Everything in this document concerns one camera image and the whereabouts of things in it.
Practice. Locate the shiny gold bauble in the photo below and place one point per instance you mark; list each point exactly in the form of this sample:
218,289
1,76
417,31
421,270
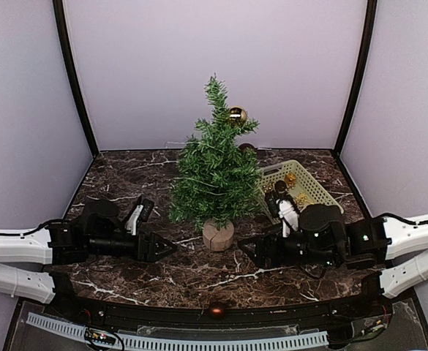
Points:
237,116

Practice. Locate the right black frame post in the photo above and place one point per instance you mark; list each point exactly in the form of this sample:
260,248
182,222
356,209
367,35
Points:
361,63

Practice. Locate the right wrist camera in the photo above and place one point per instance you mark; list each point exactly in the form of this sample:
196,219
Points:
284,207

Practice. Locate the gold gift box ornament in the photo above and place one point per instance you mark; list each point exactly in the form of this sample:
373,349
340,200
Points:
290,179

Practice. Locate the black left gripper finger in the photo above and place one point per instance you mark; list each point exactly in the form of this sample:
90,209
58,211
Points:
164,245
163,254

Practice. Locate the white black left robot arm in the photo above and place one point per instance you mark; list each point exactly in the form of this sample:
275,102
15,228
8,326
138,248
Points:
98,230

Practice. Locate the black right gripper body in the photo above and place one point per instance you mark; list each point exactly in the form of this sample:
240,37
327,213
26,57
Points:
279,254

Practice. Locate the grey slotted cable duct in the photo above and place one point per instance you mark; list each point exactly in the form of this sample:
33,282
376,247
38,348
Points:
155,338

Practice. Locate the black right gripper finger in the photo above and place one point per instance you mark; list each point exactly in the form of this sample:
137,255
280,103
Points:
257,241
252,252

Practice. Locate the brown bauble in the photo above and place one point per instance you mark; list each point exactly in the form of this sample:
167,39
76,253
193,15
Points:
247,147
217,310

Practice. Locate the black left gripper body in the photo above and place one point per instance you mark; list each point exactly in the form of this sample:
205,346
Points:
145,257

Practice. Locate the left black frame post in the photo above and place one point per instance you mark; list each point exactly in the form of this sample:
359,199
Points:
72,76

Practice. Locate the small green christmas tree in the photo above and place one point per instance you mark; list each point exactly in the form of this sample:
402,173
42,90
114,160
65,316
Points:
216,183

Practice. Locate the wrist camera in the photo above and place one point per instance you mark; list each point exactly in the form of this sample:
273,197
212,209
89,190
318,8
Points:
139,213
284,207

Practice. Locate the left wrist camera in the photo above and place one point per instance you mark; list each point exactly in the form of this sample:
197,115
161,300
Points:
139,213

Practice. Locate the beige plastic basket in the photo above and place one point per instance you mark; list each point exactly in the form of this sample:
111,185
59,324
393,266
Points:
305,183

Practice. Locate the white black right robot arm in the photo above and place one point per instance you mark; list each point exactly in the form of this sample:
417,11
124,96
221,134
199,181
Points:
320,236

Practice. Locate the brown pine cone ornament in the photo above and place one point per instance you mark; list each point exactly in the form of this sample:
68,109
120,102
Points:
281,187

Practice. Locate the black frame post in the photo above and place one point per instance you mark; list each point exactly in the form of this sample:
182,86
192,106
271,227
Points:
361,63
72,76

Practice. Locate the black front rail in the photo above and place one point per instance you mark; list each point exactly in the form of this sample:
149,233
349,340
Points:
332,314

